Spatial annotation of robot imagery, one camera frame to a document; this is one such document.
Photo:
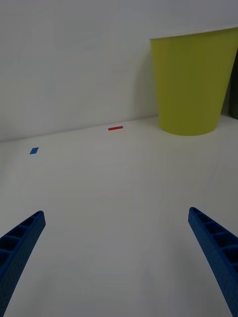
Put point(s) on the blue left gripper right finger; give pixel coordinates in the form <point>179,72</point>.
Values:
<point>220,257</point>

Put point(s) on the grey plastic bin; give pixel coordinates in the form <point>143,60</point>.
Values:
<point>235,99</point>

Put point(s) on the yellow-green plastic bin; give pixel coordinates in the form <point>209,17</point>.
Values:
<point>191,84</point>

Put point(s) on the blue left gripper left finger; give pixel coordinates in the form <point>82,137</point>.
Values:
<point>17,257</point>

